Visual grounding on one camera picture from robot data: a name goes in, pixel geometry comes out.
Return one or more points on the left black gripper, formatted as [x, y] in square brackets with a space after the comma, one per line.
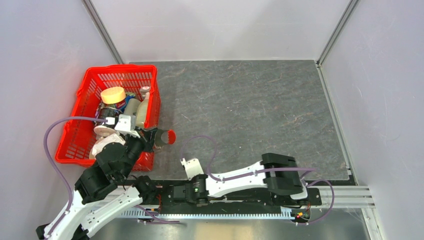
[147, 137]

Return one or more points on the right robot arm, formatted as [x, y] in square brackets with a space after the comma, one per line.
[275, 177]

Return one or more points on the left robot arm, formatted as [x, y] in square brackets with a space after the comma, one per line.
[111, 168]

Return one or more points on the cream bottle with pink cap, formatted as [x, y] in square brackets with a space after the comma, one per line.
[141, 113]

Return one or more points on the pale green bottle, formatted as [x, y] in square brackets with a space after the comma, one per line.
[132, 107]

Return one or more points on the white pink round container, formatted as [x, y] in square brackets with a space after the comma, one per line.
[105, 136]

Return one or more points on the jar with yellow lid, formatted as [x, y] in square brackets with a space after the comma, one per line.
[113, 102]

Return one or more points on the red plastic basket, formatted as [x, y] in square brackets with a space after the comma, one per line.
[78, 136]

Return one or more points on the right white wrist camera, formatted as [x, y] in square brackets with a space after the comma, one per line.
[192, 167]

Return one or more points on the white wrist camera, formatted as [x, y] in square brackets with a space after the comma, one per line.
[192, 167]
[123, 124]

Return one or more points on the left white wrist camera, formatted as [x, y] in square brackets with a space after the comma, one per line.
[123, 124]

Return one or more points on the aluminium toothed cable duct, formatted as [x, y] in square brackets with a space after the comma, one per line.
[136, 213]

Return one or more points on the left aluminium corner post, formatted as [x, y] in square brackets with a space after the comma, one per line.
[101, 28]

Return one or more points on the aluminium corner post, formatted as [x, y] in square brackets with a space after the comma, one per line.
[350, 8]
[101, 28]

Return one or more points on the right aluminium corner post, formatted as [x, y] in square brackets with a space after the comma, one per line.
[350, 8]

